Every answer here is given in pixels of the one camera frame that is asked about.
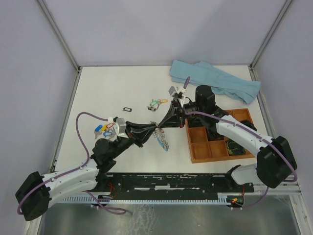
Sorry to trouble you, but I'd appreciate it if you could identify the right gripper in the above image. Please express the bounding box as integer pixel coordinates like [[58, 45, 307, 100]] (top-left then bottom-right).
[[158, 98, 204, 129]]

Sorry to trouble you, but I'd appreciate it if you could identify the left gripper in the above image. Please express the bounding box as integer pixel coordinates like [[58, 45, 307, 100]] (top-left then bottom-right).
[[111, 120, 157, 159]]

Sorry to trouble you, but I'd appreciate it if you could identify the large keyring holder blue handle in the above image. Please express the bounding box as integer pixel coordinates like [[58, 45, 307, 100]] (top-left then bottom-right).
[[153, 128, 169, 152]]

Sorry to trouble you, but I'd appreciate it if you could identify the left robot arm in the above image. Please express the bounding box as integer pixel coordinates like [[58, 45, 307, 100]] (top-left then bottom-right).
[[15, 121, 157, 221]]

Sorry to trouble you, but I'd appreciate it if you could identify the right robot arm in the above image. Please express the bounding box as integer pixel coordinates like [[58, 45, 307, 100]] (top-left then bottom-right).
[[159, 85, 297, 191]]

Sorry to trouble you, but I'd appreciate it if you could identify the green yellow tag key bunch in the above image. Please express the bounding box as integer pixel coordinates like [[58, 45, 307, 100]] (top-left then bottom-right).
[[147, 99, 168, 112]]

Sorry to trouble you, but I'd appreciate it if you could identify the black tag key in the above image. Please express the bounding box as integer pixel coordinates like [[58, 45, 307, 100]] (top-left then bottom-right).
[[122, 107, 132, 112]]

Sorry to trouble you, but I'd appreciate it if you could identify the coloured tag key bunch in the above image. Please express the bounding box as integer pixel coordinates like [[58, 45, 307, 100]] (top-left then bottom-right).
[[94, 122, 116, 140]]

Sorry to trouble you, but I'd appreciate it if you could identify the wooden compartment tray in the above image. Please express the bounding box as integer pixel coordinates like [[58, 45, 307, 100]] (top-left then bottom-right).
[[185, 116, 253, 164]]

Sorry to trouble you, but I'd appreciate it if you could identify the rolled orange-dotted tie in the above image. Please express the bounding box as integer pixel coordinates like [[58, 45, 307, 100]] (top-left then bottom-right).
[[206, 129, 224, 141]]

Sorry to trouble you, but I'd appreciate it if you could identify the light blue cloth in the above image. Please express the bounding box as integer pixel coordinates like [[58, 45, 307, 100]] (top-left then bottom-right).
[[170, 60, 261, 104]]

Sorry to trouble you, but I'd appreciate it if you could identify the rolled blue-yellow tie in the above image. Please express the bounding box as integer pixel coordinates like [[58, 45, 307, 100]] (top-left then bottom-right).
[[225, 139, 246, 156]]

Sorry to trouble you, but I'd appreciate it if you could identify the rolled black tie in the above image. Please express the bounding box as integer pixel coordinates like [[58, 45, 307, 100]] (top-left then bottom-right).
[[240, 119, 257, 131]]

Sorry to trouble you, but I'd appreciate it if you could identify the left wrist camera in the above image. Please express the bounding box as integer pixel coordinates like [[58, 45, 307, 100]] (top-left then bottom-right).
[[107, 117, 128, 138]]

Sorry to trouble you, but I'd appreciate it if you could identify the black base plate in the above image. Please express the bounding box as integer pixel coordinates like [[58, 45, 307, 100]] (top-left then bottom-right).
[[90, 173, 254, 200]]

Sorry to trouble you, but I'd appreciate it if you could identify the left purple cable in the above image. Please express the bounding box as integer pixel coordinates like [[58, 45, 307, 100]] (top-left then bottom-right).
[[16, 112, 127, 215]]

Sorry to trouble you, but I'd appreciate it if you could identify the grey cable duct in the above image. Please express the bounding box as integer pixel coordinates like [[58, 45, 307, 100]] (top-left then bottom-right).
[[58, 193, 231, 206]]

